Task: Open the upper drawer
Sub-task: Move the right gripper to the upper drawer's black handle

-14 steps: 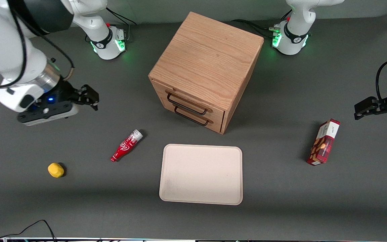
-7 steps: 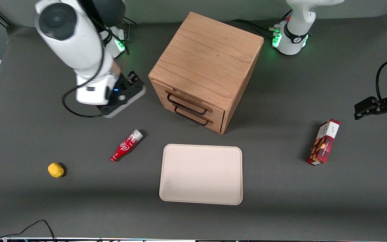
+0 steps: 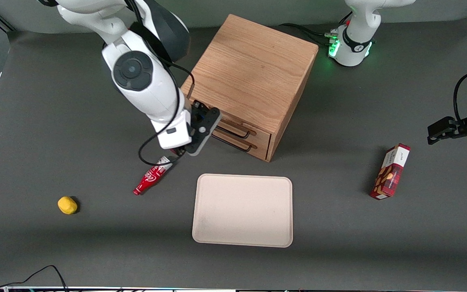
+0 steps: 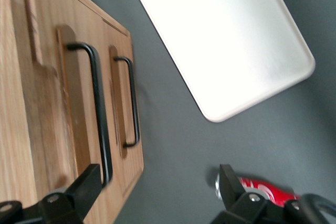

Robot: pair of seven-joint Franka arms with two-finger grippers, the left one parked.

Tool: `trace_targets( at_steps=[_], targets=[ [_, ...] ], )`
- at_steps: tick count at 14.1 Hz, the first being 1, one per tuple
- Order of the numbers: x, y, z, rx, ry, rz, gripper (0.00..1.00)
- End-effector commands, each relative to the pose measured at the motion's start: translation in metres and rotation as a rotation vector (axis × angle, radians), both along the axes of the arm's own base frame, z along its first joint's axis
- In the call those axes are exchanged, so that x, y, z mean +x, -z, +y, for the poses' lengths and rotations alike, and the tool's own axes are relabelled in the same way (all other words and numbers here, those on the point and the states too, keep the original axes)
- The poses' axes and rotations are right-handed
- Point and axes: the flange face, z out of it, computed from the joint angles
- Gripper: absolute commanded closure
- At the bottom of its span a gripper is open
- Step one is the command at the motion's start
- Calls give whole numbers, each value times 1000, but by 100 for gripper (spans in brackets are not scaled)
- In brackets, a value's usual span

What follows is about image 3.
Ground wooden drawer with shallow front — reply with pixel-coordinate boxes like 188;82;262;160
219;112;273;147

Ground yellow toy lemon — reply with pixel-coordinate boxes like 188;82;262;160
58;196;78;215

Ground wooden drawer cabinet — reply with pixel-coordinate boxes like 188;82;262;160
180;13;319;163

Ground black cable at table edge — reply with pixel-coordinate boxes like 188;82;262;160
0;265;70;292

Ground red snack box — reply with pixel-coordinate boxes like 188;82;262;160
370;143;411;200

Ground red cola bottle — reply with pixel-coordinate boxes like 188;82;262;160
133;156;174;196

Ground beige plastic tray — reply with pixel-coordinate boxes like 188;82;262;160
192;174;293;248

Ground black wire drawer handle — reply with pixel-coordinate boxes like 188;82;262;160
212;135;255;153
216;124;257;139

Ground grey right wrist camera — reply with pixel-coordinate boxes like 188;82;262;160
184;102;222;157

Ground black base cables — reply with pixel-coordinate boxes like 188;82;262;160
278;22;341;47

